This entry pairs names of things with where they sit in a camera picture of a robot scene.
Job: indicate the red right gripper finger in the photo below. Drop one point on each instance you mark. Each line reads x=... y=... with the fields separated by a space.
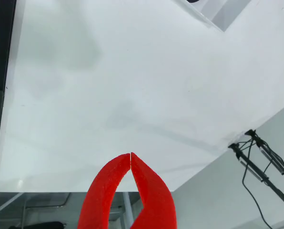
x=156 y=202

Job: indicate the black aluminium rail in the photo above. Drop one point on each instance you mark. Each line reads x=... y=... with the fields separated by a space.
x=1 y=35

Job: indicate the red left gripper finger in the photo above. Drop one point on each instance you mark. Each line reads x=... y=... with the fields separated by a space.
x=99 y=195

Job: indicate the white metal table leg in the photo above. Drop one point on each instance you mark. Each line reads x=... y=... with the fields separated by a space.
x=126 y=207

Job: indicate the black electrical tape roll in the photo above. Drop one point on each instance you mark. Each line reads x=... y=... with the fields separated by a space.
x=194 y=1

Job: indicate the white cardboard bin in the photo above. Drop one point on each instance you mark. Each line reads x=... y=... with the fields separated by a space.
x=227 y=12

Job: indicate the black tripod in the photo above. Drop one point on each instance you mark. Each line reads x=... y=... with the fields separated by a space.
x=251 y=165

